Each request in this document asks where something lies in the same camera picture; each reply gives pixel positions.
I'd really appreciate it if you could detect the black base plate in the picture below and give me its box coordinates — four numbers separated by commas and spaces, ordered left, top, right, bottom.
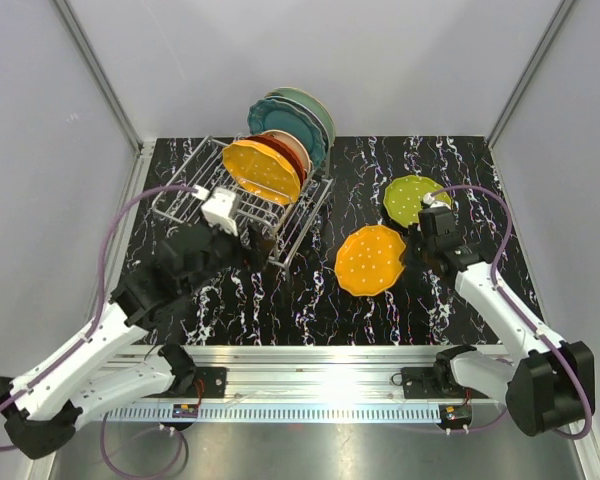
183, 366, 228, 399
398, 367, 465, 400

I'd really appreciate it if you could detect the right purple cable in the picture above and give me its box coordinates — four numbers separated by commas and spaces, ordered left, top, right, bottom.
429, 184, 595, 440

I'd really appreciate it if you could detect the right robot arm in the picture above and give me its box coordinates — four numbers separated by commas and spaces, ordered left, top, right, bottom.
404, 221, 595, 440

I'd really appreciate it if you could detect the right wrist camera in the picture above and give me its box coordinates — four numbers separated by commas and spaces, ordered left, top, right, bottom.
418, 193, 456, 238

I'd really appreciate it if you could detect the yellow dotted plate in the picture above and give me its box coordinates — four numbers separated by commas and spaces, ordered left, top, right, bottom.
222, 139, 301, 206

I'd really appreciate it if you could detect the aluminium frame post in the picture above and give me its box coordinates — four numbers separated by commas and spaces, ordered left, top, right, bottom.
51, 0, 145, 156
486, 0, 579, 150

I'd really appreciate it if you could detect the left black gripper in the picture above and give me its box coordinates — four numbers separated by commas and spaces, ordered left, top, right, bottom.
183, 206, 275, 297

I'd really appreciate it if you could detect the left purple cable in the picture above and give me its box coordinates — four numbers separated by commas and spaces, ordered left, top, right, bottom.
0, 184, 201, 476

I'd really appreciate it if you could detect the grey wire dish rack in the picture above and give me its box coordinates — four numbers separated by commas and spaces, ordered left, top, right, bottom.
151, 136, 333, 268

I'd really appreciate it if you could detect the green floral plate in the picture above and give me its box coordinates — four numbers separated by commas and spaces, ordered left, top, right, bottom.
265, 87, 336, 147

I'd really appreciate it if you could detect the red brown scalloped plate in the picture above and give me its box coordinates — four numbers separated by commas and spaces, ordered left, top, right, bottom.
247, 133, 307, 185

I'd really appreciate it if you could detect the purple cable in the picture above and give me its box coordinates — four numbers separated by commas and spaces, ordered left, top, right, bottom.
0, 184, 201, 476
429, 184, 595, 440

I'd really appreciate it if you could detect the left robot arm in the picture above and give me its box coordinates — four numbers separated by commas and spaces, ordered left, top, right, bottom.
0, 223, 274, 460

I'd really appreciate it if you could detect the cream plate with black flower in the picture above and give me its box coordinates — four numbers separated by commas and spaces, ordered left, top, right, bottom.
264, 129, 312, 175

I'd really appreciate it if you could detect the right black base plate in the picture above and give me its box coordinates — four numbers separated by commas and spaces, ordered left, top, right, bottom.
398, 367, 465, 400

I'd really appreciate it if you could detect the orange dotted plate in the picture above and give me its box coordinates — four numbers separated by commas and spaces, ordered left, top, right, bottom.
334, 225, 407, 297

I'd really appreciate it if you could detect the left aluminium frame post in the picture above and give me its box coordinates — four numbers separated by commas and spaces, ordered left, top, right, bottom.
51, 0, 145, 156

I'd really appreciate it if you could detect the aluminium mounting rail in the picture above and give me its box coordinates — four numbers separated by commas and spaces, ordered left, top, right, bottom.
44, 344, 589, 404

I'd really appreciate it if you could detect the right aluminium frame post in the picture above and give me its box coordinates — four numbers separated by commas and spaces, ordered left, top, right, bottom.
486, 0, 579, 150

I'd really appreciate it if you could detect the teal plate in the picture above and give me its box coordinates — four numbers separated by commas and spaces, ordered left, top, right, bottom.
247, 97, 327, 168

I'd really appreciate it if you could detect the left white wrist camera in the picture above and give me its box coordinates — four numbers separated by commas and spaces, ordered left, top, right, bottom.
194, 185, 241, 237

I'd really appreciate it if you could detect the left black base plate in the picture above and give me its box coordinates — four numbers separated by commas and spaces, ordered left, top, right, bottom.
183, 366, 228, 399

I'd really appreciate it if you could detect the white slotted cable duct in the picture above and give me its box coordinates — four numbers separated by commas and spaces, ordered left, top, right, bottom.
108, 402, 441, 424

